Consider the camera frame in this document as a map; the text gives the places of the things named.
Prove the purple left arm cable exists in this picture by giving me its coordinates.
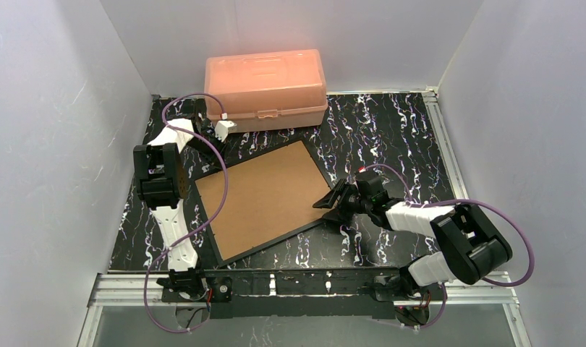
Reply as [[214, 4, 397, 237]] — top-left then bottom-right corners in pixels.
[[143, 93, 229, 335]]

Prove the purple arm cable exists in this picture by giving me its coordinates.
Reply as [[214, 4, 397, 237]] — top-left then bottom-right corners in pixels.
[[357, 163, 536, 331], [143, 93, 229, 335]]

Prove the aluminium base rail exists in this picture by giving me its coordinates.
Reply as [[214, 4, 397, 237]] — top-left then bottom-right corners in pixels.
[[78, 268, 530, 346]]

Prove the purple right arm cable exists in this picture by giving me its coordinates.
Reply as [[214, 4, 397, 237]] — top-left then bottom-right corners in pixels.
[[357, 163, 536, 331]]

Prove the pink plastic storage box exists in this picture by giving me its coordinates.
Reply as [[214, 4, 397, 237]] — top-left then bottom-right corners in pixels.
[[204, 49, 328, 132]]

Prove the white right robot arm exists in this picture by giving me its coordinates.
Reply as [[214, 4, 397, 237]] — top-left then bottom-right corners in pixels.
[[313, 171, 512, 291]]

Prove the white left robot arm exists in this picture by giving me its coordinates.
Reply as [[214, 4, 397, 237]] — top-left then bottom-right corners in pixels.
[[133, 93, 235, 272]]

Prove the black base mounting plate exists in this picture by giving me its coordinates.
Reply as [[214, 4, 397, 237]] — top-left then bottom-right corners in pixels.
[[156, 267, 444, 322]]

